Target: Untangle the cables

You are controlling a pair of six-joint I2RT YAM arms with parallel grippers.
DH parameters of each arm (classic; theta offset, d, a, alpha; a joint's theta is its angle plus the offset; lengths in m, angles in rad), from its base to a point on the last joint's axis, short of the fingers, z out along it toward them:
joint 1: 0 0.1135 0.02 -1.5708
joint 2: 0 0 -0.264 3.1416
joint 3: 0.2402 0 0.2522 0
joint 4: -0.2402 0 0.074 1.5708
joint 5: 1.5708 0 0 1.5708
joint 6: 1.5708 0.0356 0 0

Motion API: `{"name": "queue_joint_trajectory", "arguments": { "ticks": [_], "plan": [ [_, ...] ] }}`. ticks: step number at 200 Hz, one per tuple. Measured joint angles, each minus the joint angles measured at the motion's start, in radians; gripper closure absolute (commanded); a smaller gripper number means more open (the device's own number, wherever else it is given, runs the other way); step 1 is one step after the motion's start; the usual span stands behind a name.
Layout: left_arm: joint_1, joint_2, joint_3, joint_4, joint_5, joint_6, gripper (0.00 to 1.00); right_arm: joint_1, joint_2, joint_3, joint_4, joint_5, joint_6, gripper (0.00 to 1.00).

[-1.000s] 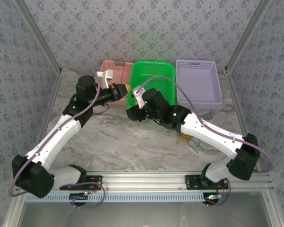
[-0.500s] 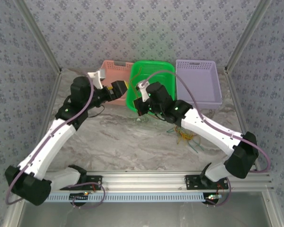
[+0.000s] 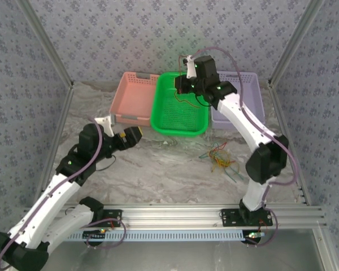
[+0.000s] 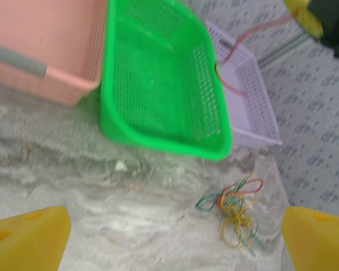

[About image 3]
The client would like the red thin cable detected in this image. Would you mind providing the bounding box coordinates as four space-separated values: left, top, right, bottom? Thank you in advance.
173 84 208 110

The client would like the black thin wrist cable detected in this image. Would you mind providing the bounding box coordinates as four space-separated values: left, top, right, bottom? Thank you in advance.
97 155 117 172
194 93 212 107

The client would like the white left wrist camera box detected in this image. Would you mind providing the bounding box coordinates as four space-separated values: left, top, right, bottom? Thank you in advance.
94 114 117 137

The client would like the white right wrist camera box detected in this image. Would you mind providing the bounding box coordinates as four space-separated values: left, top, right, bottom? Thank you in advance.
185 55 199 80

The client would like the green mesh plastic basket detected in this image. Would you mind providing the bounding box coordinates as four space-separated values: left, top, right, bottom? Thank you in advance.
150 72 210 137

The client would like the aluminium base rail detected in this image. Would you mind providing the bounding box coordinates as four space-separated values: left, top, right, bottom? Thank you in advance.
22 204 327 229

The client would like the aluminium frame side bar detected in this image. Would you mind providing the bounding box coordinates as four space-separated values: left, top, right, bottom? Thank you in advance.
2 83 75 271
268 81 336 271

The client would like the purple perforated plastic basket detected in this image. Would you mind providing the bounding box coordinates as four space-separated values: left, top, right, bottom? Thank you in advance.
208 71 266 130

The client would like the small circuit board with LED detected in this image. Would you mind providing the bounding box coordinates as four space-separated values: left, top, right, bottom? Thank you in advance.
82 230 107 241
244 231 266 243

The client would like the white slotted cable duct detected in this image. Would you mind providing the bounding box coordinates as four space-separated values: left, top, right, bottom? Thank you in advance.
63 230 245 242

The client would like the aluminium frame post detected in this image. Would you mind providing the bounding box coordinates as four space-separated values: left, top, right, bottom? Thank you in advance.
267 0 325 87
16 0 75 88

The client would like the pink perforated plastic basket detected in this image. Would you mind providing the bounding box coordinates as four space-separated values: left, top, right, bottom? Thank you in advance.
109 71 160 127

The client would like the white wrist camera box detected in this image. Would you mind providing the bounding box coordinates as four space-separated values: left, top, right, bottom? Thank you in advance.
185 55 199 80
94 114 117 137

